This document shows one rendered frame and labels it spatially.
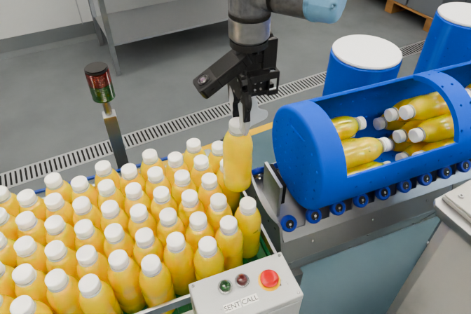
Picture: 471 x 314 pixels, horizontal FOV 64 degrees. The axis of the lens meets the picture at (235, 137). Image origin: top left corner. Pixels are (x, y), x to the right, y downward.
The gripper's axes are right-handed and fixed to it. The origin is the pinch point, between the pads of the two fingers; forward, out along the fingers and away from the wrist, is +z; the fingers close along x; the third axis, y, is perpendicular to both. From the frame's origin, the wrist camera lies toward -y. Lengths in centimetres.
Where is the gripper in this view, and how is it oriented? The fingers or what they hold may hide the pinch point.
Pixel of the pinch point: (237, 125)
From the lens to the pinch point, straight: 81.4
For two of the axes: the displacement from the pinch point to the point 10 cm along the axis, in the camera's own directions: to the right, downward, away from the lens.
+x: -3.6, -6.2, 7.0
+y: 9.3, -2.4, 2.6
